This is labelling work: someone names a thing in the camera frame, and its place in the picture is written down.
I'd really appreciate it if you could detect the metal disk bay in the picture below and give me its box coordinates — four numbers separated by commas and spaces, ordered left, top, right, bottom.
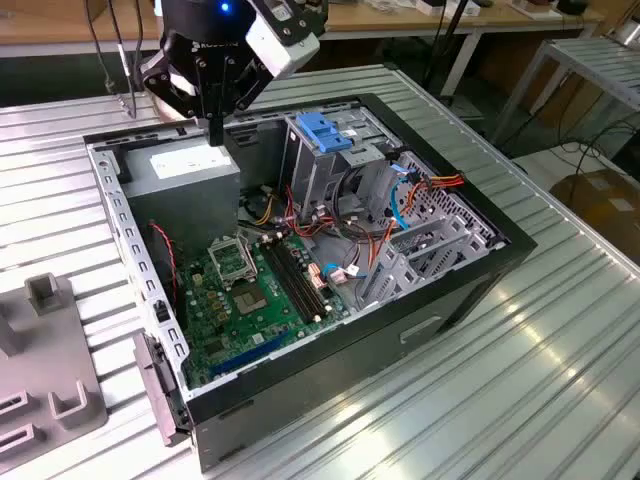
357, 149, 505, 309

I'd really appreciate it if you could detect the metal optical drive cage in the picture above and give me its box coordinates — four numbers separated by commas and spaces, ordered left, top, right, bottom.
278, 102, 407, 221

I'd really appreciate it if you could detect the black RAM slot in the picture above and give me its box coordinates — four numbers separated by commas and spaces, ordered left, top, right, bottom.
269, 241, 320, 321
282, 238, 332, 315
262, 242, 314, 324
276, 240, 326, 318

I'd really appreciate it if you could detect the metal slat side table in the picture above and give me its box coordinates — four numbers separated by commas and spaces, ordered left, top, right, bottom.
492, 37, 640, 146

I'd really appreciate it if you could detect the brown cardboard box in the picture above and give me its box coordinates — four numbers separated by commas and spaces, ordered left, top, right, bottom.
549, 168, 640, 251

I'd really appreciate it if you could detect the long blue wire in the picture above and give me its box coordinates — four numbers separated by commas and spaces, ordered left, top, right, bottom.
387, 160, 417, 232

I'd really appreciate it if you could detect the black open PC case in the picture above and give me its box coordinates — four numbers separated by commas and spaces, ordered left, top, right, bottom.
82, 92, 539, 474

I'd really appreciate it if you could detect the black tripod pole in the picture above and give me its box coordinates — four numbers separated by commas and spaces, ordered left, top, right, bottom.
422, 0, 474, 99

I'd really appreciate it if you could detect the green motherboard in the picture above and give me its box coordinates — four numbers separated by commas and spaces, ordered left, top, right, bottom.
177, 232, 351, 389

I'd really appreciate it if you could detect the blue expansion slot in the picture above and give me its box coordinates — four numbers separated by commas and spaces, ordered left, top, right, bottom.
208, 327, 294, 379

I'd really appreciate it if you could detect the red black fan wire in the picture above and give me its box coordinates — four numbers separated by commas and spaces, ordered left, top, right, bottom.
149, 222, 180, 307

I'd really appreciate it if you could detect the orange power wire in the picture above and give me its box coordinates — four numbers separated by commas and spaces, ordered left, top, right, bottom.
399, 172, 466, 214

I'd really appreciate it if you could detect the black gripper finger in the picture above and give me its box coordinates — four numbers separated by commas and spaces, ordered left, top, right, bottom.
215, 53, 274, 147
138, 49, 217, 147

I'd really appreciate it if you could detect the grey parts rack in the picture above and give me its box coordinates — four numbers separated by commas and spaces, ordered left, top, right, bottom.
0, 274, 109, 461

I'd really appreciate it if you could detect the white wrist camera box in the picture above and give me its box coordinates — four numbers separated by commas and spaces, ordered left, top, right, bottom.
244, 0, 321, 80

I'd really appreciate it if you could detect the short blue wire white plug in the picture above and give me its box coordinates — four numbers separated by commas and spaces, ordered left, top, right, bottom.
319, 260, 369, 285

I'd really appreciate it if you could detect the wooden desk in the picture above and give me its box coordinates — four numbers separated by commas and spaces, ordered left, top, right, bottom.
0, 0, 606, 96

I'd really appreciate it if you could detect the grey power supply unit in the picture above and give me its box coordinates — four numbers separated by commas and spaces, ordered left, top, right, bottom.
119, 134, 242, 261

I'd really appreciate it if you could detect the blue plastic drive latch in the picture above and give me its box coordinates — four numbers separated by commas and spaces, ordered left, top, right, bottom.
295, 112, 355, 155

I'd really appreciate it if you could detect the yellow black wire bundle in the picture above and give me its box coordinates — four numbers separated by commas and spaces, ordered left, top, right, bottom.
238, 184, 281, 227

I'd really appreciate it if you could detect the metal socket cover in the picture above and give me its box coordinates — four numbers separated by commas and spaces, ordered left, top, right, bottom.
207, 234, 259, 287

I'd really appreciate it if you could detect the red orange wire bundle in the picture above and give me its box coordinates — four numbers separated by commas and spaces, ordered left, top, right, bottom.
283, 184, 401, 269

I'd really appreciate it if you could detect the CPU socket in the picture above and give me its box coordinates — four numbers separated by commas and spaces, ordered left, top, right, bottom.
227, 282, 271, 319

